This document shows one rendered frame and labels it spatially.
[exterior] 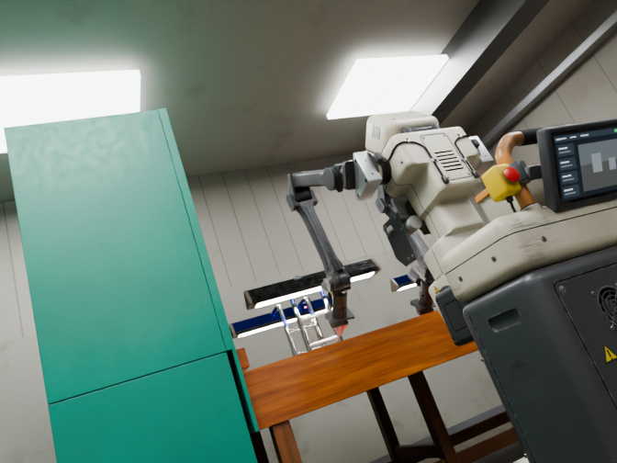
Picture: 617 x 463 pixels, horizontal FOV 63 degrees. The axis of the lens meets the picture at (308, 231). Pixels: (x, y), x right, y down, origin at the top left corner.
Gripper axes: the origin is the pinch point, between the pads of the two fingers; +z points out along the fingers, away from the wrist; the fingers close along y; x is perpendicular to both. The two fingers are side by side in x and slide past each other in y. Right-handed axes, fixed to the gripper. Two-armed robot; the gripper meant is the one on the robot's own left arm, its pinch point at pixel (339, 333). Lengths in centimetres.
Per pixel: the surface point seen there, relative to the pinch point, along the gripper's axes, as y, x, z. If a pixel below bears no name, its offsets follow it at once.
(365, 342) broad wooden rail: -0.4, 19.7, -10.3
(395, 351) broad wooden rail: -9.9, 24.3, -6.3
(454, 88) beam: -172, -157, -52
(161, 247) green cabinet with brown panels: 60, -15, -46
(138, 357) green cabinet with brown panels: 74, 11, -23
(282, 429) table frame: 36.7, 32.5, 2.1
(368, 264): -28.3, -27.0, -10.4
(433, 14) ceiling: -143, -149, -103
